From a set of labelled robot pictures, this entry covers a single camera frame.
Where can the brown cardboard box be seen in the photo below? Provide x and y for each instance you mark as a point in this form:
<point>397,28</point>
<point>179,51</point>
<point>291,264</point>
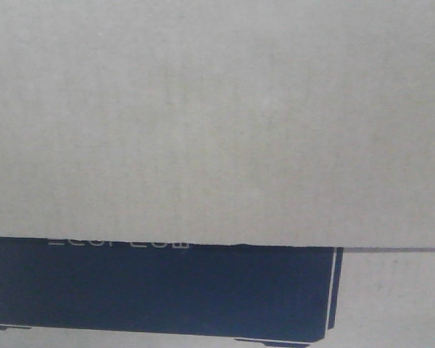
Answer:
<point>233,122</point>

